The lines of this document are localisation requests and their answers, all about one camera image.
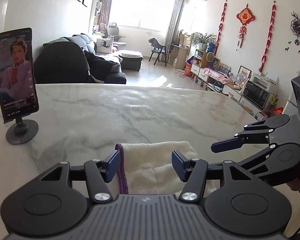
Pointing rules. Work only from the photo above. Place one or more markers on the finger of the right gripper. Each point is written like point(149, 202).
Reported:
point(227, 145)
point(240, 136)

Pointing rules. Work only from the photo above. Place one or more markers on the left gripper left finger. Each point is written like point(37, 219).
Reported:
point(100, 172)

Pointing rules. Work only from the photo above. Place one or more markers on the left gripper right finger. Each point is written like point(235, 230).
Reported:
point(192, 172)

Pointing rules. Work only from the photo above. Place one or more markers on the white towel purple trim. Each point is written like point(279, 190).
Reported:
point(147, 168)

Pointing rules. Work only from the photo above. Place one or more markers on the black microwave oven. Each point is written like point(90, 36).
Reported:
point(256, 94)

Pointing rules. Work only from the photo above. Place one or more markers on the white printer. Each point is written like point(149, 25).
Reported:
point(264, 83)

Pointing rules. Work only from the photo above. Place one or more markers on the small white desk fan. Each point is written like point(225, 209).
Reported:
point(238, 80)

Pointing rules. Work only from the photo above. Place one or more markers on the wooden shelf unit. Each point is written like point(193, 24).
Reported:
point(202, 59)

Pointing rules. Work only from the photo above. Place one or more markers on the wooden desk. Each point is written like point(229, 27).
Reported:
point(178, 56)

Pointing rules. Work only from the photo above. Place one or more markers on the black jacket on sofa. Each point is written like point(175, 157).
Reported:
point(100, 68)

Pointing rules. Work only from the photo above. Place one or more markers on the potted green plant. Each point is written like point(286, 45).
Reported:
point(202, 40)

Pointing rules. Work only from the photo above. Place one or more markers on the dark grey sofa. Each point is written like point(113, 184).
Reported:
point(63, 61)

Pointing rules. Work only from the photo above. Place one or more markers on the grey ottoman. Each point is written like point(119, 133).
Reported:
point(131, 60)

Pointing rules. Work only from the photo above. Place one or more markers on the smartphone on stand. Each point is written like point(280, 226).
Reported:
point(18, 95)

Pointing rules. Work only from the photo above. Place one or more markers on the dark wooden chair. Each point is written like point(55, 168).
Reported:
point(158, 49)

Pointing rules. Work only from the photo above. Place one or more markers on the red Chinese knot ornament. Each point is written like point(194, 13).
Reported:
point(245, 16)

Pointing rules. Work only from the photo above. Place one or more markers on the grey curtain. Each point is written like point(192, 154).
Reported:
point(171, 34)

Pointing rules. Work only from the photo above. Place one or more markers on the horse print cushion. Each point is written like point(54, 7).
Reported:
point(104, 45)

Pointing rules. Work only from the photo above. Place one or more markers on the grey office chair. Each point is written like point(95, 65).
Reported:
point(113, 32)

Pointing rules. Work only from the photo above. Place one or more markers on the black antler wall clock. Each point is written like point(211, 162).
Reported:
point(295, 27)

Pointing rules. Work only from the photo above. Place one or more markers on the red firecracker string decoration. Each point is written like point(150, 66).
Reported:
point(220, 28)

